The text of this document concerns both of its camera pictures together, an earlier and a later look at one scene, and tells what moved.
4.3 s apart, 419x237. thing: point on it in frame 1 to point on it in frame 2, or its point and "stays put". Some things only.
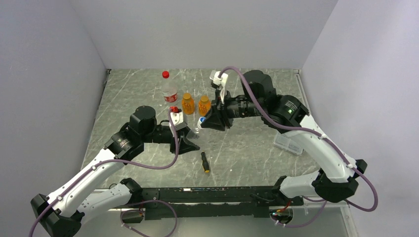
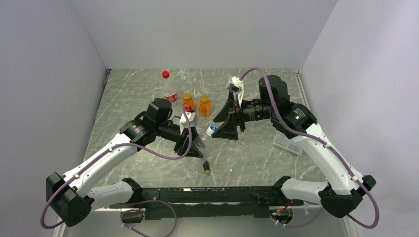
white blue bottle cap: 201,119 to 211,129
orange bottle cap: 204,98 stays put
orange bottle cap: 187,96 stays put
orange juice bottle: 204,105 stays put
